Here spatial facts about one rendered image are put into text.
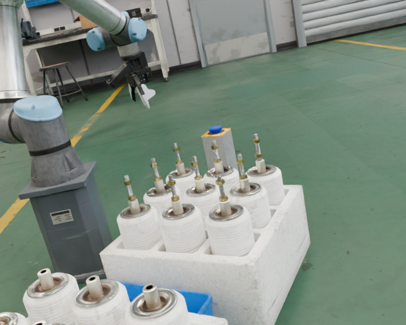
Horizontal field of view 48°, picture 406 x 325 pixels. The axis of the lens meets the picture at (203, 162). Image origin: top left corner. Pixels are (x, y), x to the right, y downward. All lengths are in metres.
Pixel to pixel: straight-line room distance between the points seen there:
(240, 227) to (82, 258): 0.58
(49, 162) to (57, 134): 0.08
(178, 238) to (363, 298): 0.43
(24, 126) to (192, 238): 0.57
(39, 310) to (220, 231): 0.37
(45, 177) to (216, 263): 0.57
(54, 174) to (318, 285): 0.74
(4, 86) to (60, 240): 0.46
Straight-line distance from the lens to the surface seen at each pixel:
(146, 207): 1.09
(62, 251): 1.38
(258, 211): 1.05
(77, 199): 1.30
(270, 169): 1.17
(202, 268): 0.97
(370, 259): 1.24
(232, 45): 6.14
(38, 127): 1.29
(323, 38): 6.33
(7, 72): 1.42
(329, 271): 1.20
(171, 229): 1.00
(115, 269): 1.11
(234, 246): 0.96
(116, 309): 0.79
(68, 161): 1.31
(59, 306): 0.87
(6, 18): 1.44
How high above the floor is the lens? 0.66
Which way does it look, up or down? 18 degrees down
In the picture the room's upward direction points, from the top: 12 degrees counter-clockwise
